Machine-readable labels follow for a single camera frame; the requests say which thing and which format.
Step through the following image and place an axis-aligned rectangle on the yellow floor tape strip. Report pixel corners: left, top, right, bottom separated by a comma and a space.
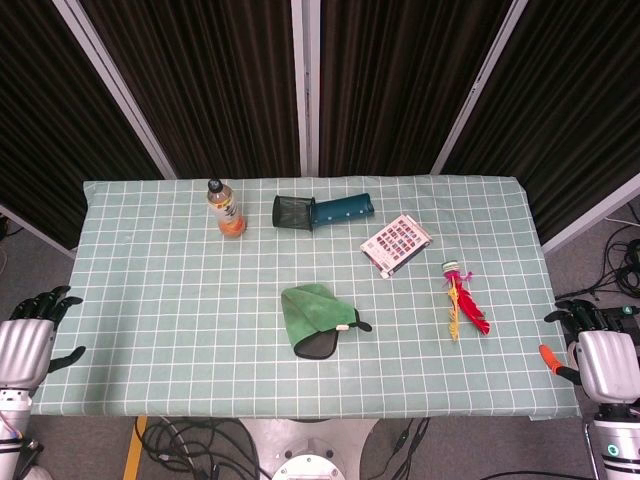
122, 416, 149, 480

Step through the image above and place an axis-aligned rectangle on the white printed card box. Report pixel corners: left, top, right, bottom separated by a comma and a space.
360, 213, 434, 280

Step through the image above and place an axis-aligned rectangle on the teal cylindrical tube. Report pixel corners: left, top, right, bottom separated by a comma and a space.
310, 192, 376, 227

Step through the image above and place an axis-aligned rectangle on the black tangled cable bundle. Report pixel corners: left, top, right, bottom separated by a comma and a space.
554, 219, 640, 302

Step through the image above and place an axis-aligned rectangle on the dark curtain partition panel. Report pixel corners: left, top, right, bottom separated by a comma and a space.
292, 0, 532, 177
432, 0, 640, 255
0, 0, 177, 259
53, 0, 307, 180

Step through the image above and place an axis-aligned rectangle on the red yellow feather shuttlecock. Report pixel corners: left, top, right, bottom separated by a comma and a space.
441, 259, 492, 343

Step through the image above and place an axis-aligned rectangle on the green cloth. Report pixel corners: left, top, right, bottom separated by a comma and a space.
280, 282, 373, 361

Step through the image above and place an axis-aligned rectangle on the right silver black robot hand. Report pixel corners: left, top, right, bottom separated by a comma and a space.
538, 298, 640, 404

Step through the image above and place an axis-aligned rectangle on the orange tea plastic bottle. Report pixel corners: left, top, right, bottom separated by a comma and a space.
206, 178, 248, 241

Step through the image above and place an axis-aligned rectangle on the black cable with inline switch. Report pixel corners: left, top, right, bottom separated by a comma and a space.
378, 417, 432, 480

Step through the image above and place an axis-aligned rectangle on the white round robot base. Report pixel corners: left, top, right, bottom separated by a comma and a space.
239, 417, 379, 480

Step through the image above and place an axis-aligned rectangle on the black mesh pen cup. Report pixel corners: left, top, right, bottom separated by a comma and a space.
271, 194, 317, 233

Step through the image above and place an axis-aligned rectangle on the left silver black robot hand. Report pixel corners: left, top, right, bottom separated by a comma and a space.
0, 285, 86, 391

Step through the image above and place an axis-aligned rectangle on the green checked tablecloth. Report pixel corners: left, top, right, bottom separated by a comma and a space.
20, 173, 582, 421

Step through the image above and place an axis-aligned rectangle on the black floor cable bundle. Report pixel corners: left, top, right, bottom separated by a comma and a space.
133, 417, 262, 480

